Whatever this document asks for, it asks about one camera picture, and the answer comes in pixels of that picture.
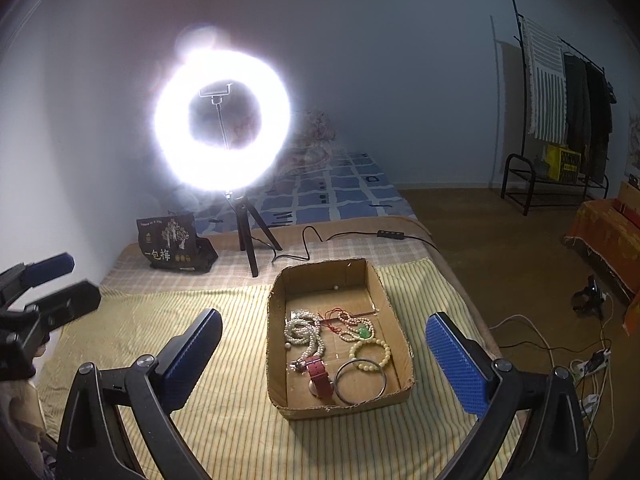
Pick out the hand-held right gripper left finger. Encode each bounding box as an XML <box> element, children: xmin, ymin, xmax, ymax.
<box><xmin>56</xmin><ymin>308</ymin><xmax>223</xmax><ymax>480</ymax></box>

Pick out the black floor device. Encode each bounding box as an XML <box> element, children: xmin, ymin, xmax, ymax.
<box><xmin>571</xmin><ymin>275</ymin><xmax>607</xmax><ymax>318</ymax></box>

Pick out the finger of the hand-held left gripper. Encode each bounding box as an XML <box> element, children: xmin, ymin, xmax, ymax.
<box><xmin>0</xmin><ymin>252</ymin><xmax>76</xmax><ymax>307</ymax></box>
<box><xmin>24</xmin><ymin>280</ymin><xmax>103</xmax><ymax>347</ymax></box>

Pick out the striped white towel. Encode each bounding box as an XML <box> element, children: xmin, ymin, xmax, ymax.
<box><xmin>520</xmin><ymin>15</ymin><xmax>568</xmax><ymax>143</ymax></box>

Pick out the ring light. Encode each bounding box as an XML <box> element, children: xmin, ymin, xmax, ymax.
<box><xmin>152</xmin><ymin>42</ymin><xmax>293</xmax><ymax>193</ymax></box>

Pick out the floral cloth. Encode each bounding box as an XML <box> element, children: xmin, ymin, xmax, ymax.
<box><xmin>272</xmin><ymin>109</ymin><xmax>341</xmax><ymax>176</ymax></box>

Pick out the black garment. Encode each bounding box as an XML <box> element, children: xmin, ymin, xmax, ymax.
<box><xmin>585</xmin><ymin>62</ymin><xmax>615</xmax><ymax>181</ymax></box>

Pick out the blue patterned blanket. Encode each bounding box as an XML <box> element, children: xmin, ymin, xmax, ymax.
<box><xmin>192</xmin><ymin>150</ymin><xmax>418</xmax><ymax>238</ymax></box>

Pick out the black clothes rack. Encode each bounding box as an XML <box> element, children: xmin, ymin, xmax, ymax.
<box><xmin>501</xmin><ymin>0</ymin><xmax>617</xmax><ymax>217</ymax></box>

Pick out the black snack bag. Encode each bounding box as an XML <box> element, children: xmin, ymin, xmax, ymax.
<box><xmin>136</xmin><ymin>212</ymin><xmax>219</xmax><ymax>273</ymax></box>

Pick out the dark green garment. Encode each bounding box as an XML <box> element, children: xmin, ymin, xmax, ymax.
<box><xmin>562</xmin><ymin>52</ymin><xmax>593</xmax><ymax>151</ymax></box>

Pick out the cream beaded bracelet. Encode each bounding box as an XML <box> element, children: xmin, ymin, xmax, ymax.
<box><xmin>349</xmin><ymin>339</ymin><xmax>392</xmax><ymax>373</ymax></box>

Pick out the red strap watch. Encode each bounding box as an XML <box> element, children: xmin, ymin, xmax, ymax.
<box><xmin>287</xmin><ymin>355</ymin><xmax>335</xmax><ymax>397</ymax></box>

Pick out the person's left forearm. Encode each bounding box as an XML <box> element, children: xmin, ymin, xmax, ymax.
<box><xmin>0</xmin><ymin>379</ymin><xmax>48</xmax><ymax>461</ymax></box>

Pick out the green jade pendant red cord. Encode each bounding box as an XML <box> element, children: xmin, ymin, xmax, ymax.
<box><xmin>320</xmin><ymin>306</ymin><xmax>376</xmax><ymax>340</ymax></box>

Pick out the white power strip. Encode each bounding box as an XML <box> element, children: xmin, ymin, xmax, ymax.
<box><xmin>570</xmin><ymin>349</ymin><xmax>613</xmax><ymax>380</ymax></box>

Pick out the black light cable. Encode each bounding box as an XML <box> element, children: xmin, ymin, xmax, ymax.
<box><xmin>272</xmin><ymin>225</ymin><xmax>442</xmax><ymax>266</ymax></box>

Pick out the white cable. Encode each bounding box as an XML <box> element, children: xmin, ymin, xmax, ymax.
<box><xmin>490</xmin><ymin>314</ymin><xmax>613</xmax><ymax>357</ymax></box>

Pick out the wooden board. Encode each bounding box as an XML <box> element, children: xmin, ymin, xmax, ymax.
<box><xmin>616</xmin><ymin>179</ymin><xmax>640</xmax><ymax>216</ymax></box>

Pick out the orange covered furniture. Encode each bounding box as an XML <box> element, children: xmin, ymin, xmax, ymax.
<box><xmin>562</xmin><ymin>198</ymin><xmax>640</xmax><ymax>337</ymax></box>

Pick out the yellow striped cloth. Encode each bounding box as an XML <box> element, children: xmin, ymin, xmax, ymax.
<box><xmin>37</xmin><ymin>257</ymin><xmax>506</xmax><ymax>480</ymax></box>

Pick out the round white pearl necklace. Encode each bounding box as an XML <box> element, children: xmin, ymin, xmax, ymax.
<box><xmin>283</xmin><ymin>310</ymin><xmax>326</xmax><ymax>361</ymax></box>

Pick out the blue bangle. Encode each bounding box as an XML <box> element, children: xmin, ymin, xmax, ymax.
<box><xmin>334</xmin><ymin>358</ymin><xmax>387</xmax><ymax>405</ymax></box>

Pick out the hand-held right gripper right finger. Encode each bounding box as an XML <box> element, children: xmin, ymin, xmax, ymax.
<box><xmin>425</xmin><ymin>311</ymin><xmax>591</xmax><ymax>480</ymax></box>

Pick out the wall poster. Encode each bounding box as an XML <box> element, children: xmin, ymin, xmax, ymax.
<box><xmin>626</xmin><ymin>105</ymin><xmax>640</xmax><ymax>178</ymax></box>

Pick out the oval cream pearl necklace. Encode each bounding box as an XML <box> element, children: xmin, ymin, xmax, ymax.
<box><xmin>336</xmin><ymin>310</ymin><xmax>375</xmax><ymax>343</ymax></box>

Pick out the phone holder clamp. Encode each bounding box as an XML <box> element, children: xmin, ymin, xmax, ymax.
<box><xmin>198</xmin><ymin>80</ymin><xmax>236</xmax><ymax>151</ymax></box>

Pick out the cardboard box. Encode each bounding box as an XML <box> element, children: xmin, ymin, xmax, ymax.
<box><xmin>266</xmin><ymin>257</ymin><xmax>416</xmax><ymax>422</ymax></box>

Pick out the beige plaid sheet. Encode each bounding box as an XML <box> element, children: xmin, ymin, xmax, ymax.
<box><xmin>100</xmin><ymin>215</ymin><xmax>436</xmax><ymax>301</ymax></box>

